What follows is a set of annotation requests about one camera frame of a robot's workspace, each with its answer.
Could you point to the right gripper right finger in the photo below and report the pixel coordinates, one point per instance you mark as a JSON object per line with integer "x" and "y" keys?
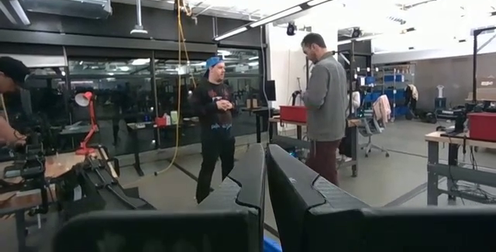
{"x": 290, "y": 197}

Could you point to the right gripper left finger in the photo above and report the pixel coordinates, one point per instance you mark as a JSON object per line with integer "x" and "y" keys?
{"x": 248, "y": 190}

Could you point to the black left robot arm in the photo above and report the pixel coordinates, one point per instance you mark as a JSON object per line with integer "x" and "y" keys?
{"x": 100, "y": 190}

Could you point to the blue plastic bin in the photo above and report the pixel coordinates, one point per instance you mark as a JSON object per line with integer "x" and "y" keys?
{"x": 272, "y": 245}

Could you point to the red plastic bin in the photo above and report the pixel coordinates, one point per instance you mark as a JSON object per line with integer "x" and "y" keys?
{"x": 482, "y": 126}
{"x": 292, "y": 114}

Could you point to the person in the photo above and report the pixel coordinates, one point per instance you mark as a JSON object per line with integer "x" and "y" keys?
{"x": 325, "y": 101}
{"x": 9, "y": 77}
{"x": 215, "y": 128}

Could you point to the wooden top workbench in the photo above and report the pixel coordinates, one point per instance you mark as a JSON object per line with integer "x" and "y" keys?
{"x": 354, "y": 151}
{"x": 438, "y": 137}

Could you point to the grey office chair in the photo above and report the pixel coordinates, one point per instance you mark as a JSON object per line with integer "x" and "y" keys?
{"x": 370, "y": 130}

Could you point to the dark office desk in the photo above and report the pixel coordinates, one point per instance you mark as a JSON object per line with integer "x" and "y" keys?
{"x": 155, "y": 126}

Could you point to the blue storage rack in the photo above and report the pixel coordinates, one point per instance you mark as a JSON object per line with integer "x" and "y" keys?
{"x": 391, "y": 89}

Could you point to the red desk lamp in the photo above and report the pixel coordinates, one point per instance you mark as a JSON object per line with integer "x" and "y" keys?
{"x": 91, "y": 124}

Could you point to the grey pendant lamp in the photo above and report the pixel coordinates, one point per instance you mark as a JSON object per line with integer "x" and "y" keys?
{"x": 138, "y": 30}

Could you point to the black wall monitor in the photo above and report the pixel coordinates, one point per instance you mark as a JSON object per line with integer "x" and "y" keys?
{"x": 270, "y": 90}

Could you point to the black round ceiling camera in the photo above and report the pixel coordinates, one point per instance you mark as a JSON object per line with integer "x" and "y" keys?
{"x": 290, "y": 28}

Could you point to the grey ventilation duct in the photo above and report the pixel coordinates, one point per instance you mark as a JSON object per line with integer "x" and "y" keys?
{"x": 66, "y": 4}

